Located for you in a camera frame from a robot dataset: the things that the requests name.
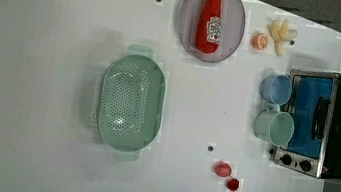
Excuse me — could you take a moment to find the green oval plastic strainer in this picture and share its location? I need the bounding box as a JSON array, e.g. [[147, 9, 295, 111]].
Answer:
[[97, 44, 166, 162]]

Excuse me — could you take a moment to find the red ketchup bottle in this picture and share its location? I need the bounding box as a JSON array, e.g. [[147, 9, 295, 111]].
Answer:
[[195, 0, 222, 54]]

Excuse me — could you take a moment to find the large red strawberry toy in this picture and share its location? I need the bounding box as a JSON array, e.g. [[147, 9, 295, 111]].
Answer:
[[214, 162, 232, 178]]

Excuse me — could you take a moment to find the grey round plate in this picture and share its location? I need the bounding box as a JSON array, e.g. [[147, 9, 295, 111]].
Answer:
[[178, 0, 246, 63]]

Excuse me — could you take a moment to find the orange slice toy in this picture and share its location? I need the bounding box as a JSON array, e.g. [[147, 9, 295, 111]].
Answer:
[[252, 33, 268, 50]]

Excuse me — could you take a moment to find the blue plastic cup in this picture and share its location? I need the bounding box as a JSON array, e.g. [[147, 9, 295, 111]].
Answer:
[[259, 75, 293, 106]]

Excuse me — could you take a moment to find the small red strawberry toy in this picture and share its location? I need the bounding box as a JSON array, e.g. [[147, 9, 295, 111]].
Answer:
[[227, 178, 240, 192]]

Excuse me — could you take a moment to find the green plastic mug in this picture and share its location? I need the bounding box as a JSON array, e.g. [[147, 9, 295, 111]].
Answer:
[[254, 103, 295, 147]]

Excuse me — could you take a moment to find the peeled banana toy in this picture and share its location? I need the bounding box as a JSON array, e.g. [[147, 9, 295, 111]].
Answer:
[[269, 19, 298, 57]]

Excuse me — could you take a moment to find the black silver toaster oven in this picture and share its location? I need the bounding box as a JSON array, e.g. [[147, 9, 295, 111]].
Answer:
[[274, 69, 341, 179]]

